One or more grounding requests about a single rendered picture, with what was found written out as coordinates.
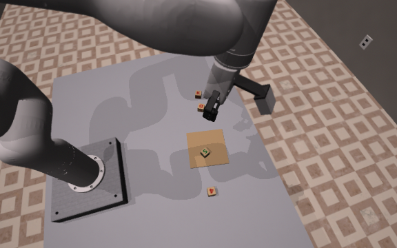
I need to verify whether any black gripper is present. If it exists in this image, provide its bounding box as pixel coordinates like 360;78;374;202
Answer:
203;56;250;122

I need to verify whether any tan flat mat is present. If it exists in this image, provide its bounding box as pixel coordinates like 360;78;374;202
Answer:
186;129;229;169

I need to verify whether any wooden letter block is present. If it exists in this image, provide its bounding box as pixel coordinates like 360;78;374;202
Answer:
198;103;205;112
207;187;216;197
195;90;202;99
201;147;210;158

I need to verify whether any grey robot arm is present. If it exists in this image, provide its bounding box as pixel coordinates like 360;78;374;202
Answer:
0;0;278;193

